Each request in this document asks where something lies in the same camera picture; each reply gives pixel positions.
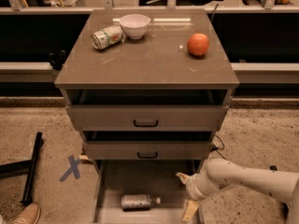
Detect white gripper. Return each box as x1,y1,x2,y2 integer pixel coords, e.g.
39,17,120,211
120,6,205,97
176,171,209,223

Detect clear plastic water bottle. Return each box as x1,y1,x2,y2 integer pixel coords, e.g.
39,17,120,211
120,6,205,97
121,194,161,210

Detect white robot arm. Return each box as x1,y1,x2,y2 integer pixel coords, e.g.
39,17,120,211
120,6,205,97
177,158,299,224

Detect bottom grey drawer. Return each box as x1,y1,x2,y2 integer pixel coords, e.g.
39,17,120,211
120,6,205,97
91,160,201,224

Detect grey drawer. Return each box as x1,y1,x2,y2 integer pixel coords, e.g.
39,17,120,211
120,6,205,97
82,132,211,160
66,90,228,132
91,160,201,224

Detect middle grey drawer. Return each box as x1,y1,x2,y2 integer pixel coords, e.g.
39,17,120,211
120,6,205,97
82,132,211,160

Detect grey drawer cabinet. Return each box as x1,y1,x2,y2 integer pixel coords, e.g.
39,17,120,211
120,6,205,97
54,8,240,224

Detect top grey drawer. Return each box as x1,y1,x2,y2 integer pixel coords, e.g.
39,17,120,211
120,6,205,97
66,90,228,132

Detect black stand leg right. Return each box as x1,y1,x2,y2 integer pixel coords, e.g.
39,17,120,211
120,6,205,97
269,165,278,171

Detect black stand leg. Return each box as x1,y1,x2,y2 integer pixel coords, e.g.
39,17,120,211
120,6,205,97
0,132,44,205
269,165,278,171

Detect blue tape cross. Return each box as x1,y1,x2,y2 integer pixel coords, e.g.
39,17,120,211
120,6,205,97
59,155,80,182

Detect orange fruit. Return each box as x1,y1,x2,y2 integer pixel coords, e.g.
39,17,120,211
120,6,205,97
187,34,209,56

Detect tan shoe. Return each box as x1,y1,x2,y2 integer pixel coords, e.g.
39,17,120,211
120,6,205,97
10,203,40,224

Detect black stand leg left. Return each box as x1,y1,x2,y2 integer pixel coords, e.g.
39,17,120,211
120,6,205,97
0,132,44,205

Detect green white soda can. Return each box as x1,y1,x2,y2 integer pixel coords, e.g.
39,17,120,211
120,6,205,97
92,25,125,50

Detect white ceramic bowl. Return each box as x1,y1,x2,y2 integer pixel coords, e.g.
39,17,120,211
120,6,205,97
120,14,150,39

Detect black clamp knob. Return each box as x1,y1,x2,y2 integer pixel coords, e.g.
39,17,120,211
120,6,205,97
49,50,66,70

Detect black floor cable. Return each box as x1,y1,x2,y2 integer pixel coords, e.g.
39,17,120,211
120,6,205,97
211,134,228,161

